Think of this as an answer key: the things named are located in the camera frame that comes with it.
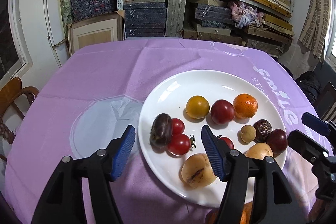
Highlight red cherry tomato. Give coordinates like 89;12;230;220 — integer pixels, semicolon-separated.
220;137;234;149
167;134;191;156
172;118;185;135

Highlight striped pepino melon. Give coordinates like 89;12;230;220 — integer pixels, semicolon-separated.
181;153;217;189

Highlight dark purple plum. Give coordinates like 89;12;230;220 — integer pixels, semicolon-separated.
266;129;288;155

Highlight small tan longan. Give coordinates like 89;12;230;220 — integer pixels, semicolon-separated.
240;125;256;143

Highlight red plum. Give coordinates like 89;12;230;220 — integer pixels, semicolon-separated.
210;100;235;125

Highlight dark wrinkled purple fruit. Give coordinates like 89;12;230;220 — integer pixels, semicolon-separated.
150;113;173;148

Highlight large yellow passion fruit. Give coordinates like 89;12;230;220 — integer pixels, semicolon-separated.
245;143;273;160

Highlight yellow orange tomato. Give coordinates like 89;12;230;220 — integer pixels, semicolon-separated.
186;96;210;119

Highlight dark passion fruit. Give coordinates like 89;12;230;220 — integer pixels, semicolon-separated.
253;119;273;143

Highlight small mandarin orange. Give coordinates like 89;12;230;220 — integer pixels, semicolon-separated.
233;93;259;119

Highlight large mandarin orange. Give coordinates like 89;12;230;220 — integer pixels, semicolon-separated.
205;202;253;224

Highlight dark wooden chair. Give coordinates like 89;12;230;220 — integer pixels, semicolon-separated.
313;82;336;123

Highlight white oval plate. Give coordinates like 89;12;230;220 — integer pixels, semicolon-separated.
138;70;285;207

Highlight purple printed tablecloth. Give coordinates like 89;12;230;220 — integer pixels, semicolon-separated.
3;38;334;224

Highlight beige checkered curtain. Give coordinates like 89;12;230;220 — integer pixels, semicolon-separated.
298;0;330;63

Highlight framed picture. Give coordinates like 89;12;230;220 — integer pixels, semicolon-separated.
68;10;125;56

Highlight crumpled pink cloth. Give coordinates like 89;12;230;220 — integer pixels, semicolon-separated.
228;1;264;30

